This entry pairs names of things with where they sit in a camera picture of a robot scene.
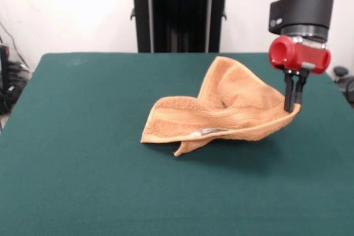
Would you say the black office chair base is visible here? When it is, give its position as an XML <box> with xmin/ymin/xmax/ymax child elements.
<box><xmin>333</xmin><ymin>66</ymin><xmax>354</xmax><ymax>99</ymax></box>

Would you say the black bag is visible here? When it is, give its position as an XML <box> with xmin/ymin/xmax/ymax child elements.
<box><xmin>0</xmin><ymin>83</ymin><xmax>23</xmax><ymax>116</ymax></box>

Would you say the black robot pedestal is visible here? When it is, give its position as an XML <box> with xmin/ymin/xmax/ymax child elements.
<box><xmin>121</xmin><ymin>0</ymin><xmax>238</xmax><ymax>54</ymax></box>

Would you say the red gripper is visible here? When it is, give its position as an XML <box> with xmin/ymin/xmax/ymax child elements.
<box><xmin>269</xmin><ymin>35</ymin><xmax>332</xmax><ymax>113</ymax></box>

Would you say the dark green table cloth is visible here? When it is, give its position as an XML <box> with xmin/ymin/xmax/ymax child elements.
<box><xmin>0</xmin><ymin>52</ymin><xmax>354</xmax><ymax>236</ymax></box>

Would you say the black electronics box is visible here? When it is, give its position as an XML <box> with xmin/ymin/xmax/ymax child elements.
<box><xmin>0</xmin><ymin>44</ymin><xmax>11</xmax><ymax>90</ymax></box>

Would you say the grey cable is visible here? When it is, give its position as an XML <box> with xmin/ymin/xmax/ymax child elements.
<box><xmin>0</xmin><ymin>22</ymin><xmax>31</xmax><ymax>74</ymax></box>

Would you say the orange terry towel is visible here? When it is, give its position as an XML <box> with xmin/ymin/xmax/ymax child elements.
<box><xmin>140</xmin><ymin>56</ymin><xmax>301</xmax><ymax>157</ymax></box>

